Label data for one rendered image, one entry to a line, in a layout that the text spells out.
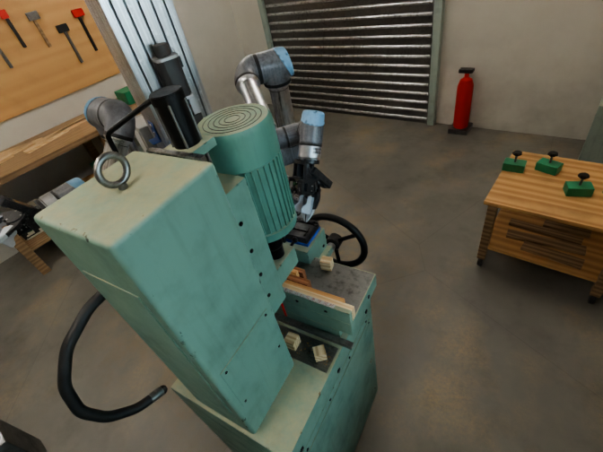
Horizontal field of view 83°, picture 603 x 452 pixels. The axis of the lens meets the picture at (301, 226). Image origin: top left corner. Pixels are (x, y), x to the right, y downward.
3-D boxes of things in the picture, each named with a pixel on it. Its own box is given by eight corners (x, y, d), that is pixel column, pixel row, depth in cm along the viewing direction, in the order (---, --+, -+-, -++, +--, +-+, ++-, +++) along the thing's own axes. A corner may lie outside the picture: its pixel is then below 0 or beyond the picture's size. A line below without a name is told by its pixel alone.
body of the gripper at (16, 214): (23, 241, 117) (57, 221, 124) (6, 224, 111) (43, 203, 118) (14, 232, 121) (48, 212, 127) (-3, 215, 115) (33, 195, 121)
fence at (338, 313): (353, 321, 100) (351, 310, 97) (351, 325, 99) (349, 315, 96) (205, 268, 129) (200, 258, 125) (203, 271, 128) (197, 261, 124)
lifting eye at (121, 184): (140, 178, 58) (120, 144, 54) (112, 199, 54) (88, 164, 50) (135, 177, 59) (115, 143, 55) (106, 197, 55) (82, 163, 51)
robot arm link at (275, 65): (275, 160, 177) (249, 49, 138) (303, 151, 178) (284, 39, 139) (282, 172, 168) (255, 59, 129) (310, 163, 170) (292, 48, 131)
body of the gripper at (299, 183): (286, 194, 114) (290, 157, 112) (305, 194, 120) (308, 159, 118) (302, 197, 109) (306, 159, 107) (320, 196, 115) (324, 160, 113)
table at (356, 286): (387, 265, 122) (386, 254, 118) (353, 336, 103) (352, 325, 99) (253, 230, 150) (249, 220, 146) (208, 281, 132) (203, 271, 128)
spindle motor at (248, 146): (309, 210, 96) (285, 102, 76) (275, 252, 86) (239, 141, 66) (258, 200, 104) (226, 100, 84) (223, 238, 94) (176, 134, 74)
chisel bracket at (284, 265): (300, 265, 110) (294, 246, 104) (276, 298, 101) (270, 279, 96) (281, 258, 113) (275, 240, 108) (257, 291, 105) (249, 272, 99)
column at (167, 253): (296, 364, 104) (216, 160, 58) (256, 438, 91) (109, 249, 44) (240, 338, 115) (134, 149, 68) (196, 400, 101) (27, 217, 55)
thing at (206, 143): (225, 166, 71) (194, 83, 60) (200, 187, 66) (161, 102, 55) (198, 161, 74) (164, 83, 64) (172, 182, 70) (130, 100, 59)
